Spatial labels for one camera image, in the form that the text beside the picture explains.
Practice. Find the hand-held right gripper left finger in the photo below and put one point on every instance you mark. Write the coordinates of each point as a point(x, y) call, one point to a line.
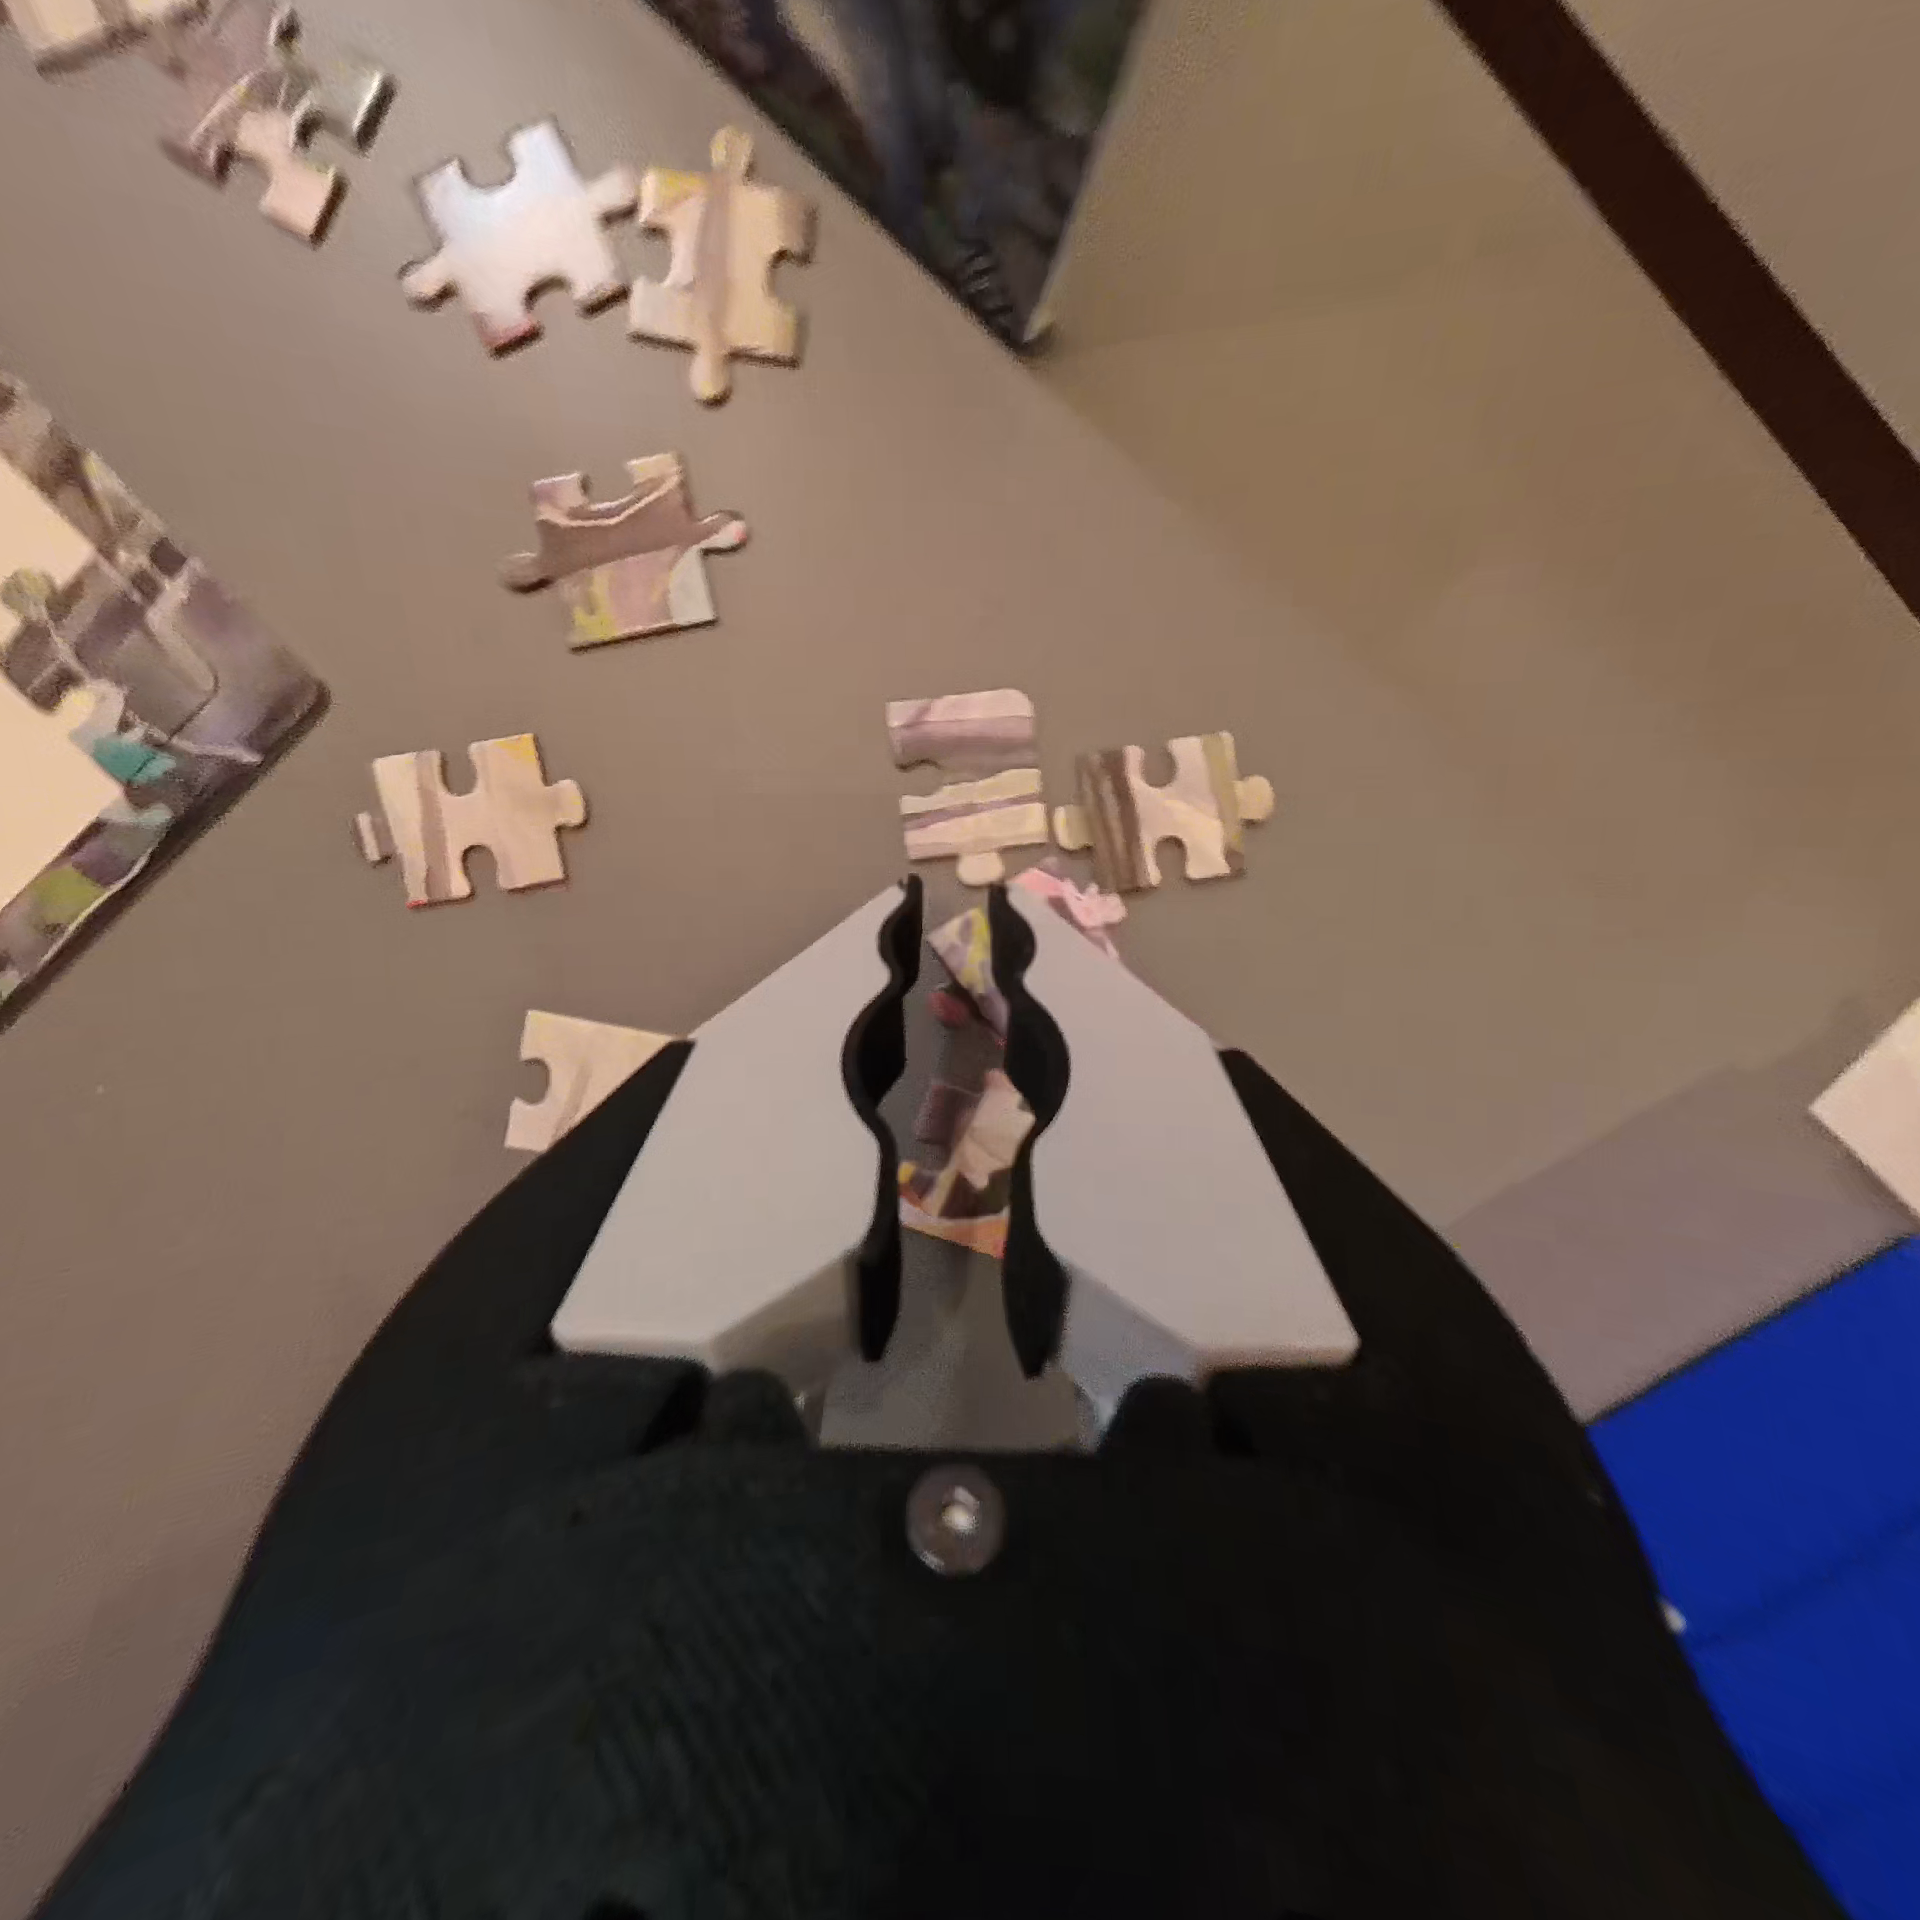
point(702, 1197)

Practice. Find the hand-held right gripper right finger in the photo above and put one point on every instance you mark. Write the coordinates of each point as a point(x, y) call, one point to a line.
point(1183, 1197)

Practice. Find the purple pink puzzle piece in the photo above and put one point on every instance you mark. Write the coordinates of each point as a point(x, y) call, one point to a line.
point(960, 1117)

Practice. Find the white striped puzzle piece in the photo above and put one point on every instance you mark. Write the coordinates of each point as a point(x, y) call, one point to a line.
point(480, 816)

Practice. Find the jigsaw puzzle board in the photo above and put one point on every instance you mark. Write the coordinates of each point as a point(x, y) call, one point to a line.
point(226, 702)

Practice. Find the blue plastic bin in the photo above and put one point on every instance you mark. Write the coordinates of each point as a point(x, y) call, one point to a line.
point(1782, 1502)

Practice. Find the white paper sheet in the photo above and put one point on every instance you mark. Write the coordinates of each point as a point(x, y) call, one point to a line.
point(1885, 1117)

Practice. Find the scattered loose puzzle pieces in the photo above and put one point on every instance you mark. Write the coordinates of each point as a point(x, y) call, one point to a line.
point(525, 224)

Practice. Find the illustrated puzzle box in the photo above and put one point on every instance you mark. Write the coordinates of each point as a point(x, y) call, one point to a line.
point(960, 151)

